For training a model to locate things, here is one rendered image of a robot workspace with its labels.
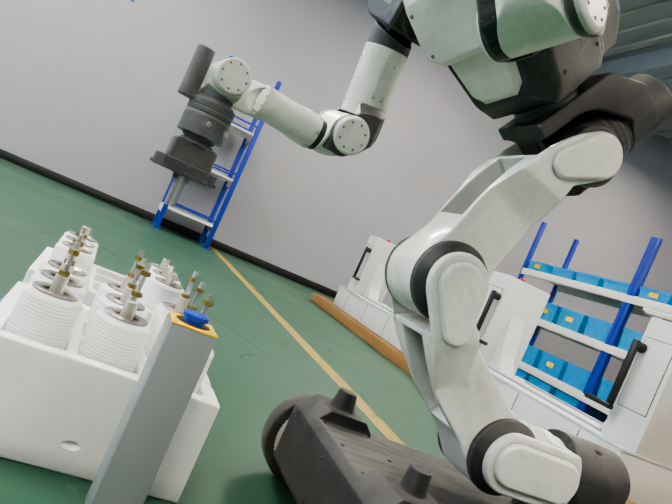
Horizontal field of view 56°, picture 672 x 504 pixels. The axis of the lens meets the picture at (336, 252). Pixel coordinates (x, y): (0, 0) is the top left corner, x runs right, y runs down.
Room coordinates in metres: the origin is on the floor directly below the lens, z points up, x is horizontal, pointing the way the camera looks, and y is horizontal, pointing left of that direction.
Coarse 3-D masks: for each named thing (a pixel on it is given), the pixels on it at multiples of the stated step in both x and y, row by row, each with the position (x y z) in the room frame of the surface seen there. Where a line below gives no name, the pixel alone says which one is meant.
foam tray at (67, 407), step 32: (0, 320) 1.01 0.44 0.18; (0, 352) 0.95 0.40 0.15; (32, 352) 0.96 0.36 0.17; (64, 352) 0.99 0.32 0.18; (0, 384) 0.95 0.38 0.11; (32, 384) 0.97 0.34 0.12; (64, 384) 0.98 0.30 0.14; (96, 384) 1.00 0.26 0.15; (128, 384) 1.01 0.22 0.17; (0, 416) 0.96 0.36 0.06; (32, 416) 0.97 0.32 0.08; (64, 416) 0.99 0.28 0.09; (96, 416) 1.00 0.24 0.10; (192, 416) 1.05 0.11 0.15; (0, 448) 0.97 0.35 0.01; (32, 448) 0.98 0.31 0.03; (64, 448) 1.00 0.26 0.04; (96, 448) 1.01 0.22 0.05; (192, 448) 1.06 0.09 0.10; (160, 480) 1.05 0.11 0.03
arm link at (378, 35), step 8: (376, 24) 1.25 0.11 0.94; (376, 32) 1.24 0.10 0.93; (384, 32) 1.23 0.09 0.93; (392, 32) 1.25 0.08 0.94; (368, 40) 1.26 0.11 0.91; (376, 40) 1.24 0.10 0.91; (384, 40) 1.24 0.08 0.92; (392, 40) 1.23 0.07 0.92; (400, 40) 1.27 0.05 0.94; (408, 40) 1.29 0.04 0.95; (392, 48) 1.24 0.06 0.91; (400, 48) 1.24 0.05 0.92; (408, 48) 1.26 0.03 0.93
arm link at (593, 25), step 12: (564, 0) 0.68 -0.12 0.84; (576, 0) 0.67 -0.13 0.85; (588, 0) 0.68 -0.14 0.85; (600, 0) 0.71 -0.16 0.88; (576, 12) 0.68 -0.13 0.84; (588, 12) 0.68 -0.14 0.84; (600, 12) 0.71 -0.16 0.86; (576, 24) 0.69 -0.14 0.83; (588, 24) 0.69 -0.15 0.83; (600, 24) 0.70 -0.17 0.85; (480, 36) 0.75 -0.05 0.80; (588, 36) 0.72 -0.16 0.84; (516, 60) 0.80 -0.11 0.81
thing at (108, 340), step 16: (96, 320) 1.04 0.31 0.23; (112, 320) 1.03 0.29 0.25; (96, 336) 1.03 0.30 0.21; (112, 336) 1.02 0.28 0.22; (128, 336) 1.03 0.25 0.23; (144, 336) 1.06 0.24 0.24; (80, 352) 1.04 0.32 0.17; (96, 352) 1.03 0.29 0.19; (112, 352) 1.03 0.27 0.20; (128, 352) 1.04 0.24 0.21; (128, 368) 1.05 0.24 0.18
